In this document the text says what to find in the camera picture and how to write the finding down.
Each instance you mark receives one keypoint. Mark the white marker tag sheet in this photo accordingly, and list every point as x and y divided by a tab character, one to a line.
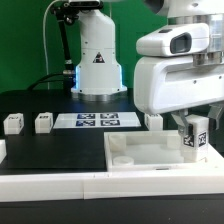
97	120

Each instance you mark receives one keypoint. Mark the white U-shaped obstacle wall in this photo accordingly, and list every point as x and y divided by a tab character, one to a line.
93	185

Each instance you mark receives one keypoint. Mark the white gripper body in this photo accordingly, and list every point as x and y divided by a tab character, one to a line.
166	79

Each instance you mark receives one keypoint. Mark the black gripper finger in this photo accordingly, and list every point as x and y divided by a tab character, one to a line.
181	121
214	115

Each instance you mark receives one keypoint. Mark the white square tabletop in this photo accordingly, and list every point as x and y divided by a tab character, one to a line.
152	150

